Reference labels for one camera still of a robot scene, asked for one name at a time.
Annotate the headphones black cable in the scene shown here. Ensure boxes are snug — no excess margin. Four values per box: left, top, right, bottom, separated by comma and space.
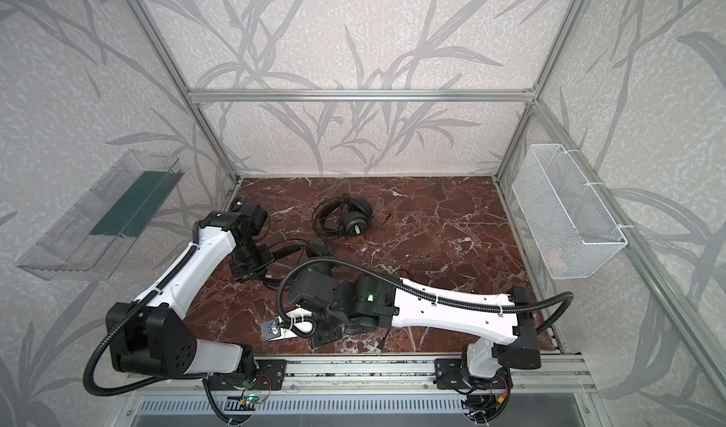
310, 193, 392, 239
257, 237, 415, 353

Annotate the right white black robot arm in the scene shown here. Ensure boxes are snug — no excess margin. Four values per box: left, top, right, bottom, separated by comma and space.
280, 268, 542, 380

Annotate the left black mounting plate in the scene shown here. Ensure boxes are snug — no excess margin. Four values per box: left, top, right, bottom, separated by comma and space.
208, 359, 287, 392

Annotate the black mounting plate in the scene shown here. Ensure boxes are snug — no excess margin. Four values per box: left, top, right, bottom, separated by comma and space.
434, 358, 512, 394
208, 359, 287, 392

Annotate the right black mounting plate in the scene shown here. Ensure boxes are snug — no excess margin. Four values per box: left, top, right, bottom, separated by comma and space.
434, 358, 512, 394

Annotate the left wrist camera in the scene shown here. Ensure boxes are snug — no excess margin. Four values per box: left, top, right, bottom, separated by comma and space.
229, 196, 268, 237

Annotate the clear plastic wall bin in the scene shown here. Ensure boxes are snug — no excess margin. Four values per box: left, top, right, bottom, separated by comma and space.
16, 150, 185, 282

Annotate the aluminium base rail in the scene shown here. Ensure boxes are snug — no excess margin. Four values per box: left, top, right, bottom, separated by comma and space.
118, 354, 597, 397

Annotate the white wire mesh basket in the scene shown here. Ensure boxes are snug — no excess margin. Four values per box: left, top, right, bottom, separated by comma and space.
512, 144, 628, 280

